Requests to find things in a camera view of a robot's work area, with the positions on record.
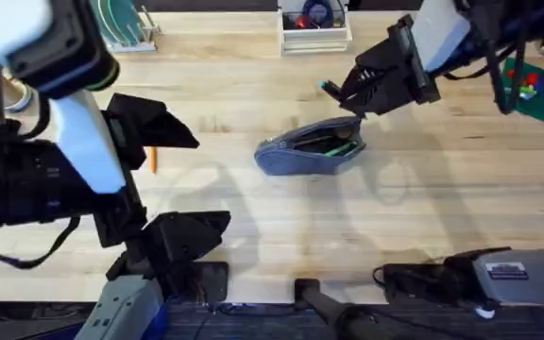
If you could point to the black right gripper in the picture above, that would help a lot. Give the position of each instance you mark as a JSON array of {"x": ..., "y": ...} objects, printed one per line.
[{"x": 390, "y": 75}]

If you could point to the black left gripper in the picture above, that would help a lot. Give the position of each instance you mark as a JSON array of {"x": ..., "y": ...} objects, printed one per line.
[{"x": 130, "y": 222}]

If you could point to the orange pen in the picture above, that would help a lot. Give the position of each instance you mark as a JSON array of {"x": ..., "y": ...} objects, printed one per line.
[{"x": 153, "y": 160}]

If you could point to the black pen with teal tip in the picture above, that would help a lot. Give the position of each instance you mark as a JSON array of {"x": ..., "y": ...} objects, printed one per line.
[{"x": 331, "y": 88}]

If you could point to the blue soft zip bag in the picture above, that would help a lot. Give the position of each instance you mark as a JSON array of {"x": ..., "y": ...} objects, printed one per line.
[{"x": 295, "y": 163}]

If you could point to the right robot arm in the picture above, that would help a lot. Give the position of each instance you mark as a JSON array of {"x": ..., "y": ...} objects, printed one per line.
[{"x": 513, "y": 278}]

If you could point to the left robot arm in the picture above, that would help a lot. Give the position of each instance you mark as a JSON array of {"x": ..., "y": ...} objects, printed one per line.
[{"x": 83, "y": 151}]

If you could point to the black upright wrist plate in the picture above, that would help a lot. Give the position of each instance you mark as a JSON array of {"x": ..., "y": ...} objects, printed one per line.
[{"x": 418, "y": 75}]

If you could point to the white filled box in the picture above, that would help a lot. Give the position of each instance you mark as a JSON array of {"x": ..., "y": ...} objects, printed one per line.
[{"x": 314, "y": 42}]

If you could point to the grey dish rack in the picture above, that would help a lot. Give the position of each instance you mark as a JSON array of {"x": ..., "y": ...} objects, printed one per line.
[{"x": 135, "y": 45}]

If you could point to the white tape roll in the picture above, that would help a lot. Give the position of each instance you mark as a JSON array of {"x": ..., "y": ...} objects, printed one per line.
[{"x": 22, "y": 101}]

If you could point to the teal plate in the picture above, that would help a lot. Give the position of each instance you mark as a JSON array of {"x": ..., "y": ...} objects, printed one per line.
[{"x": 121, "y": 19}]

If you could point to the green board with toy blocks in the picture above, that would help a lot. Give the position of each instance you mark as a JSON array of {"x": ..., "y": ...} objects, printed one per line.
[{"x": 543, "y": 106}]

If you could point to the black stand pole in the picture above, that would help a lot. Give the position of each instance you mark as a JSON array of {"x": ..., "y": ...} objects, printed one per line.
[{"x": 328, "y": 309}]

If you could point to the black base bracket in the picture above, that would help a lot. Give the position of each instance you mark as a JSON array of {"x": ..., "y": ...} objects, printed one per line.
[{"x": 215, "y": 281}]

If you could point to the black rail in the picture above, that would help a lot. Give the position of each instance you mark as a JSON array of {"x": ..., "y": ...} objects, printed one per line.
[{"x": 40, "y": 309}]

